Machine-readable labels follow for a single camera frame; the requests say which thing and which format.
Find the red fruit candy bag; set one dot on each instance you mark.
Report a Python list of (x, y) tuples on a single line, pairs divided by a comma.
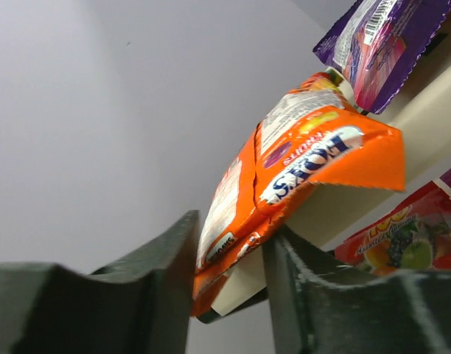
[(415, 235)]

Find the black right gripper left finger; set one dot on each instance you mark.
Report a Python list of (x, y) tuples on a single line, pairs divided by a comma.
[(139, 303)]

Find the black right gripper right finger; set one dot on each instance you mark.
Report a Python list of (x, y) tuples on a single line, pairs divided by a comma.
[(321, 305)]

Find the orange candy bag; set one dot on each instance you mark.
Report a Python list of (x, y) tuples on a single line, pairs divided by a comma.
[(284, 177)]

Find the cream black tiered shelf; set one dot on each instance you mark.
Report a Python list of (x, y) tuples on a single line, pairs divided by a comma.
[(358, 184)]

